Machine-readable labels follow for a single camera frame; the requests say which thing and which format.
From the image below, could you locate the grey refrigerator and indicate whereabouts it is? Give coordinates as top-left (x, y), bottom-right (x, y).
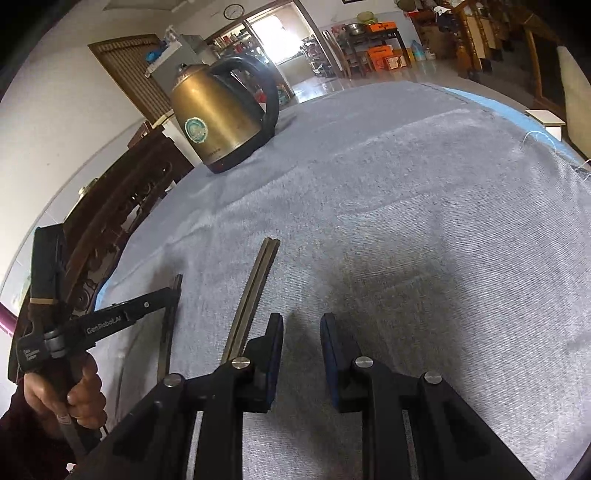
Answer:
top-left (145, 34), bottom-right (218, 93)

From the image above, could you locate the dark wooden chopstick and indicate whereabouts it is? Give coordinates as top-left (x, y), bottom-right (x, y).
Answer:
top-left (157, 274), bottom-right (184, 383)
top-left (221, 237), bottom-right (273, 365)
top-left (231, 239), bottom-right (281, 363)

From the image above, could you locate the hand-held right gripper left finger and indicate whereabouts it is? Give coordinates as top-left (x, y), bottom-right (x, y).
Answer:
top-left (69, 313), bottom-right (284, 480)

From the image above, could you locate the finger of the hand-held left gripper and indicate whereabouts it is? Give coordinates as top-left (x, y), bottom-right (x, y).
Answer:
top-left (111, 287), bottom-right (180, 324)

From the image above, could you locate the grey tablecloth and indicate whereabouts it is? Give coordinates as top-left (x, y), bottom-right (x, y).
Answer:
top-left (95, 80), bottom-right (591, 480)

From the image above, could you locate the bronze electric kettle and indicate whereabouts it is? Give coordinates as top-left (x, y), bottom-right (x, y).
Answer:
top-left (171, 54), bottom-right (281, 175)

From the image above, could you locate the dark wooden side table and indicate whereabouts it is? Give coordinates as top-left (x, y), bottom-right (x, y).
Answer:
top-left (344, 25), bottom-right (411, 70)

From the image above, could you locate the blue under cloth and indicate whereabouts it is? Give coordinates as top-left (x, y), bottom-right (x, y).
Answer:
top-left (429, 83), bottom-right (591, 167)

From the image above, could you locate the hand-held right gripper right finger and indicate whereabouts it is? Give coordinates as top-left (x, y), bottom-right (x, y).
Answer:
top-left (320, 312), bottom-right (536, 480)

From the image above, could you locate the person's left forearm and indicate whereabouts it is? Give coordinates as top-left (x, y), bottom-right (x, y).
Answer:
top-left (0, 388), bottom-right (100, 480)

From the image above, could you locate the purple thermos bottle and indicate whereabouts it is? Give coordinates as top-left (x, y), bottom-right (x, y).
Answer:
top-left (0, 300), bottom-right (21, 337)

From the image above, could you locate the brown door curtain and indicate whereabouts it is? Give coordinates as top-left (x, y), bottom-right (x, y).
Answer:
top-left (88, 37), bottom-right (174, 125)

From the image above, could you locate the brown wooden chair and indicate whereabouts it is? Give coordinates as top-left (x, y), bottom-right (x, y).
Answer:
top-left (127, 121), bottom-right (155, 148)

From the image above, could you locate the glass shelf with bottles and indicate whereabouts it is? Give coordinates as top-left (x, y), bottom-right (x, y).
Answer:
top-left (208, 30), bottom-right (254, 61)

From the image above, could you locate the person's left hand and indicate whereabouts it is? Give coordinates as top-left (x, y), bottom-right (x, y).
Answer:
top-left (23, 354), bottom-right (108, 430)

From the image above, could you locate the tall wooden chair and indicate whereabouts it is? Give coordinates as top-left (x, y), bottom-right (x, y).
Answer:
top-left (323, 30), bottom-right (352, 79)

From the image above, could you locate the small white stool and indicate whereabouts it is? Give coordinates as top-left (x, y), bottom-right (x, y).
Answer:
top-left (525, 109), bottom-right (566, 141)

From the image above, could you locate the carved wooden sideboard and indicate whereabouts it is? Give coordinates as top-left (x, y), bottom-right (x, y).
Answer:
top-left (18, 124), bottom-right (195, 324)

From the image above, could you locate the wooden staircase railing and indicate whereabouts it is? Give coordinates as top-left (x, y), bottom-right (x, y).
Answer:
top-left (438, 0), bottom-right (555, 107)

